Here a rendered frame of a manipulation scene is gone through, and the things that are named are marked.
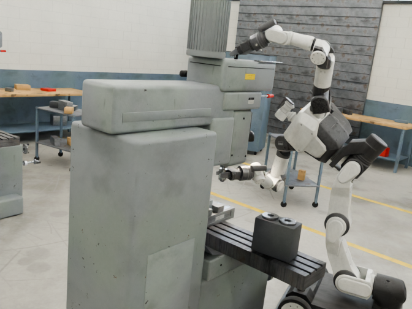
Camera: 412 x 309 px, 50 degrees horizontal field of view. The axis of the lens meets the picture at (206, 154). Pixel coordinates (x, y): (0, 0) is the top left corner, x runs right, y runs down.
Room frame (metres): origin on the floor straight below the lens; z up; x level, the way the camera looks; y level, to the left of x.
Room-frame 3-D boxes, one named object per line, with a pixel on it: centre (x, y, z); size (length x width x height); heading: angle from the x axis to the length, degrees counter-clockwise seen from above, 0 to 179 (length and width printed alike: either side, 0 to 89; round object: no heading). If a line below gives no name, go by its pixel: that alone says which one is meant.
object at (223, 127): (2.34, 0.02, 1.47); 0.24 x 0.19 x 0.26; 50
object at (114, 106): (2.11, 0.21, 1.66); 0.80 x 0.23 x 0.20; 140
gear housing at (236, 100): (2.46, -0.08, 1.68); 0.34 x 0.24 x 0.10; 140
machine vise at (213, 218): (2.58, -0.05, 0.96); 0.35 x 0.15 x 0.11; 141
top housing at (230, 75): (2.48, -0.10, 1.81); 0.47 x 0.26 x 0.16; 140
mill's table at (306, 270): (2.47, -0.14, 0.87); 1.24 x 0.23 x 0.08; 50
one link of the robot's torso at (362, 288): (2.44, -0.96, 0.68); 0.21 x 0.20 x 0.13; 66
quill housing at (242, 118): (2.49, -0.11, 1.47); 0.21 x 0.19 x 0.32; 50
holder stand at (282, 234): (2.22, -0.42, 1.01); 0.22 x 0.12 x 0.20; 58
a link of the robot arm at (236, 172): (2.53, -0.19, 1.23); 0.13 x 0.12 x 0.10; 25
